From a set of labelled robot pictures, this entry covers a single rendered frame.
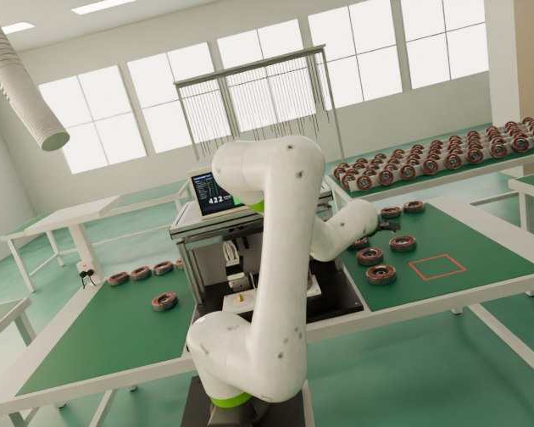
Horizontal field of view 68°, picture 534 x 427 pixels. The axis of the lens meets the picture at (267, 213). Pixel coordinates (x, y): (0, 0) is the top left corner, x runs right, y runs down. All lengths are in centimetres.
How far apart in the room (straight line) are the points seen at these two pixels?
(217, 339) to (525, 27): 464
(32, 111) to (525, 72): 446
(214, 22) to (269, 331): 743
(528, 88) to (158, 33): 592
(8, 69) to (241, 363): 215
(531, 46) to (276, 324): 461
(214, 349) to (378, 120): 759
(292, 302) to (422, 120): 790
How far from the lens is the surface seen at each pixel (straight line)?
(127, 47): 820
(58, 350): 194
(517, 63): 502
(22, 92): 256
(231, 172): 86
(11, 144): 910
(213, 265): 185
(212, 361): 88
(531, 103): 514
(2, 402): 179
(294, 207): 76
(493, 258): 174
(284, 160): 76
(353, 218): 116
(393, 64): 833
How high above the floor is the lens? 153
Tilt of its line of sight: 16 degrees down
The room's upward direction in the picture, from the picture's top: 14 degrees counter-clockwise
